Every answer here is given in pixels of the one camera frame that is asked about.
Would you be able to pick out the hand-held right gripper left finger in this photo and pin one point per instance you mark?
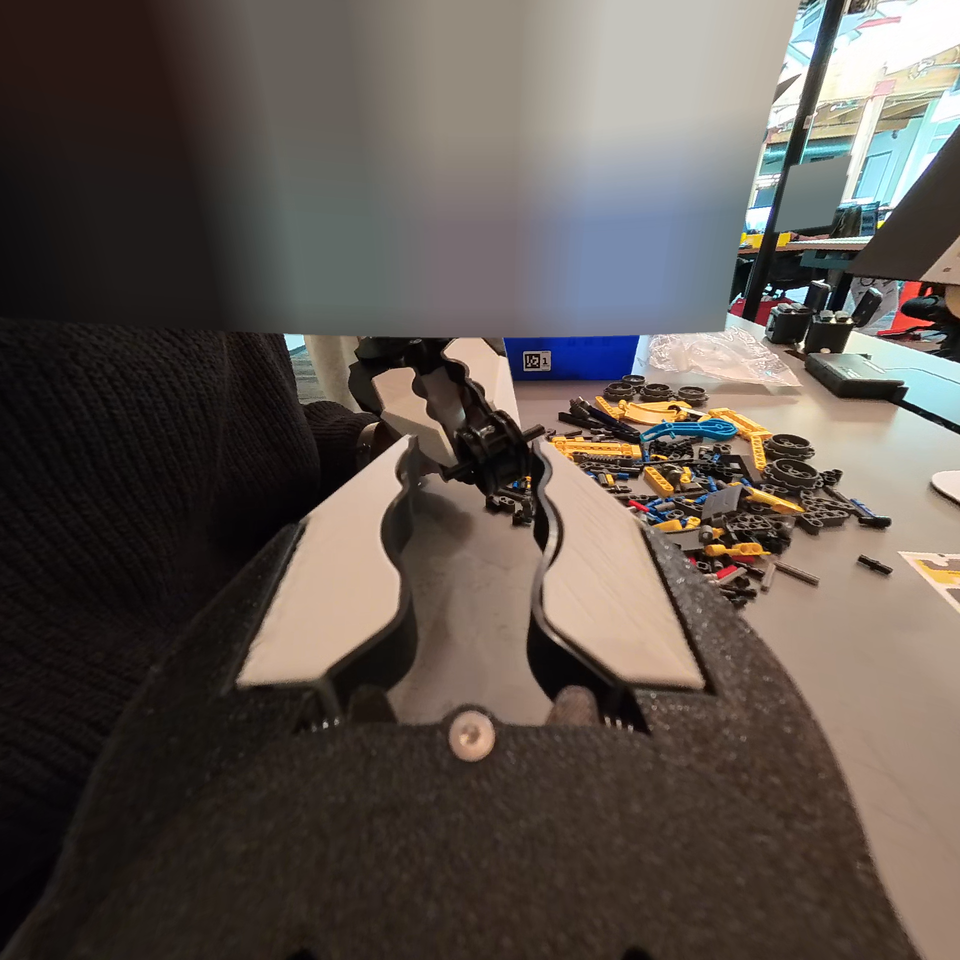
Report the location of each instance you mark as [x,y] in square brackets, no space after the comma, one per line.
[330,600]

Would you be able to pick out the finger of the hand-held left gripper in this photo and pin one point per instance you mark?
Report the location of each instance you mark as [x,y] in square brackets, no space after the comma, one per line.
[491,375]
[397,397]

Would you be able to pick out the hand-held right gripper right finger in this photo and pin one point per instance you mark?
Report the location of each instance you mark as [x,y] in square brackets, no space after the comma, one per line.
[615,600]

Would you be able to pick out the black toy wheel rim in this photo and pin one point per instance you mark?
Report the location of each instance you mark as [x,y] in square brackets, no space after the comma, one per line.
[491,450]

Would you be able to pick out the pile of toy building parts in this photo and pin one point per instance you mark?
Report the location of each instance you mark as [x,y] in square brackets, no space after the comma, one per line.
[697,495]

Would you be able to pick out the person's left forearm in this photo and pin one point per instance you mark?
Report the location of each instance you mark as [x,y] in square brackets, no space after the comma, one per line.
[334,435]

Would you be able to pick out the beige coat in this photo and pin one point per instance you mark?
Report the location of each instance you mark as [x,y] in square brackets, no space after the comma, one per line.
[326,367]

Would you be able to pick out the blue plastic bin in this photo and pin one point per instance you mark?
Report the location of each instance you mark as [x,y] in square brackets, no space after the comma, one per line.
[592,360]

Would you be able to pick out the dark grey toy wheel hub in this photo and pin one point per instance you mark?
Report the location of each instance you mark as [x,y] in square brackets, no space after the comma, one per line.
[791,474]
[619,390]
[656,391]
[789,448]
[691,394]

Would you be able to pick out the blue plastic separator tool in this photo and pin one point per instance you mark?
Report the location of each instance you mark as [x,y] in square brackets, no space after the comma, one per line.
[690,430]

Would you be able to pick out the clear plastic bag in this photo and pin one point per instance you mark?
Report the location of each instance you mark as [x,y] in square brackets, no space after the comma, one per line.
[720,364]

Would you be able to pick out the small black toy connector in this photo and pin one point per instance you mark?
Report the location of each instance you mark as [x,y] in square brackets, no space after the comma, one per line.
[875,564]

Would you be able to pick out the black battery charger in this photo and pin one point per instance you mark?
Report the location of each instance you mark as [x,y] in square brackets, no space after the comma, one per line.
[829,330]
[787,324]

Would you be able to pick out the orange instruction sheet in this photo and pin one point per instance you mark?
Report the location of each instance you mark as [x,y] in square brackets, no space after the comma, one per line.
[934,574]

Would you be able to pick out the black flat box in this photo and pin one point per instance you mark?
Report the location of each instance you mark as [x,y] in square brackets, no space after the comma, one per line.
[855,373]

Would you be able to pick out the white round base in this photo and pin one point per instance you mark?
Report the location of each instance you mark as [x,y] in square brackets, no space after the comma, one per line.
[949,487]

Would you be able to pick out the black metal pole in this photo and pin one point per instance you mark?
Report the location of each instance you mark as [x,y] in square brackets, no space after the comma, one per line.
[787,150]

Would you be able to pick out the black computer monitor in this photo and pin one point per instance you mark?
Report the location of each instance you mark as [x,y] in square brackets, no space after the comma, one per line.
[915,232]

